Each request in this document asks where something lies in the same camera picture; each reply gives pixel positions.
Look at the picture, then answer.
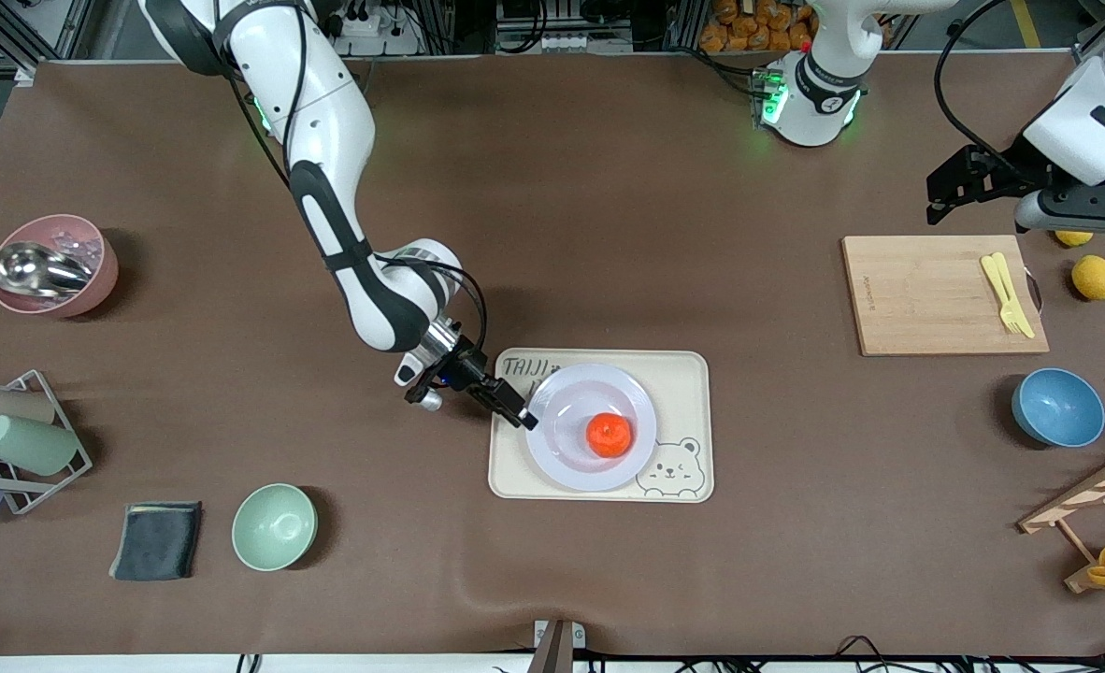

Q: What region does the aluminium frame profile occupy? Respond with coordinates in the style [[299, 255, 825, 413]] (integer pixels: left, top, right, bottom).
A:
[[1071, 0, 1105, 68], [0, 0, 133, 85]]

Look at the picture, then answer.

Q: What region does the cream bear print tray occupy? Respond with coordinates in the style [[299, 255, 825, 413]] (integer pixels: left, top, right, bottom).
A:
[[488, 349, 715, 504]]

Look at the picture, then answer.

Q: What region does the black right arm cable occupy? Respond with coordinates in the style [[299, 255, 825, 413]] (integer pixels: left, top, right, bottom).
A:
[[370, 252, 490, 354]]

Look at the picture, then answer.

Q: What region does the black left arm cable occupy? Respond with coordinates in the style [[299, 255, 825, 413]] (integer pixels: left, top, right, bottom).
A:
[[933, 0, 1016, 174]]

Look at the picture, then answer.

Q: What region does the blue bowl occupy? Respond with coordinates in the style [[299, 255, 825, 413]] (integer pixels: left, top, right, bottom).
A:
[[1012, 367, 1105, 449]]

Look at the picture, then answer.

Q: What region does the orange fruit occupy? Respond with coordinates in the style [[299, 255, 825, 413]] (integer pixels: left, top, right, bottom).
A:
[[586, 412, 634, 459]]

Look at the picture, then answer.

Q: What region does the pale green cup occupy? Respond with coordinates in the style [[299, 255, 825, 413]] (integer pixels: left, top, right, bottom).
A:
[[0, 414, 80, 477]]

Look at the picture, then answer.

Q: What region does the wooden peg rack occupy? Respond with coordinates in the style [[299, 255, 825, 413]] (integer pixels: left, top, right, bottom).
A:
[[1017, 439, 1105, 594]]

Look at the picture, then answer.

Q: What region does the dark grey folded cloth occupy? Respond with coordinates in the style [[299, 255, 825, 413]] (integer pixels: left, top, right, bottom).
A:
[[108, 501, 204, 582]]

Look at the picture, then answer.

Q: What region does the yellow plastic fork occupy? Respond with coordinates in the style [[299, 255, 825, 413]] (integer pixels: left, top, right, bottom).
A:
[[981, 255, 1024, 337]]

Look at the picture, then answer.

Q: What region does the yellow plastic knife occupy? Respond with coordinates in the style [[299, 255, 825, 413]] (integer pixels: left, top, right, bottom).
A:
[[992, 251, 1037, 340]]

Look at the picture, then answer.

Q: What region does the wooden cutting board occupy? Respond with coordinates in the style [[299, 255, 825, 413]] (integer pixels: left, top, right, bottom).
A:
[[840, 235, 1051, 358]]

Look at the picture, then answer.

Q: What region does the pale green bowl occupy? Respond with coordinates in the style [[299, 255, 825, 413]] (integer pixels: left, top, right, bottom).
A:
[[231, 483, 319, 572]]

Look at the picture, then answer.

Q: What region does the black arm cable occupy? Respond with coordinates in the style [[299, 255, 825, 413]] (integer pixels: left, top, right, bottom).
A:
[[933, 0, 1016, 174], [370, 252, 490, 354]]

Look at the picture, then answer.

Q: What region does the grey wire cup rack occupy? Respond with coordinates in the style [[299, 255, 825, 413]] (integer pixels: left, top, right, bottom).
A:
[[0, 369, 93, 516]]

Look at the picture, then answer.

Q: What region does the pink bowl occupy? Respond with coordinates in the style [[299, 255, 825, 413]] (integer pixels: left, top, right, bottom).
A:
[[0, 214, 120, 319]]

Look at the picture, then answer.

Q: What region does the metal scoop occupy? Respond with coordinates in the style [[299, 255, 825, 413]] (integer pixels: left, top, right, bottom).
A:
[[0, 243, 93, 300]]

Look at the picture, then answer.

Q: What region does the metal table clamp bracket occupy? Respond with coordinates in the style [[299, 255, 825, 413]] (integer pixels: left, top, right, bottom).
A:
[[526, 619, 586, 673]]

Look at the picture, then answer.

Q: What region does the white connector box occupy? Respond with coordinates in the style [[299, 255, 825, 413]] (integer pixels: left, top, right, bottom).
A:
[[496, 28, 633, 54]]

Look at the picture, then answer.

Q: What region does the beige cup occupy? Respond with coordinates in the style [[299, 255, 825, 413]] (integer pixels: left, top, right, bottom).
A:
[[0, 388, 56, 431]]

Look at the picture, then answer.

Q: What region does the white power strip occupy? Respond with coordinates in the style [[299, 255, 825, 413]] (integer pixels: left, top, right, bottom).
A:
[[333, 0, 427, 57]]

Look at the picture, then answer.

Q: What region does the bag of orange buns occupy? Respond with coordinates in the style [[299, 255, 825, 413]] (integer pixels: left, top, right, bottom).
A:
[[699, 0, 815, 52]]

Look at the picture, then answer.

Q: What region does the white round plate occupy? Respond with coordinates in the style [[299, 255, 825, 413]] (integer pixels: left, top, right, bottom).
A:
[[525, 364, 658, 494]]

